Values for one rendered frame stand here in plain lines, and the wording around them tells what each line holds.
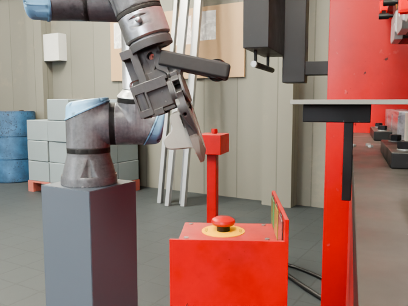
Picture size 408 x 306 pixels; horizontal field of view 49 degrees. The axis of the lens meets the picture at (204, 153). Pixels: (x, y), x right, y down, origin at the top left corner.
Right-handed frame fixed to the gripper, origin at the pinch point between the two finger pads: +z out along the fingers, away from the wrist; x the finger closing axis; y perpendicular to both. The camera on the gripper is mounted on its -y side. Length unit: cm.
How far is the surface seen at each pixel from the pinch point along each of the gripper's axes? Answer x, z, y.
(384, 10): -73, -17, -60
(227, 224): 1.9, 12.2, 0.2
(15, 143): -467, -49, 262
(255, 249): 14.7, 13.3, -3.6
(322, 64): -169, -9, -57
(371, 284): 44.7, 8.0, -11.9
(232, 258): 14.8, 13.5, -0.2
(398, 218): 27.3, 10.8, -19.3
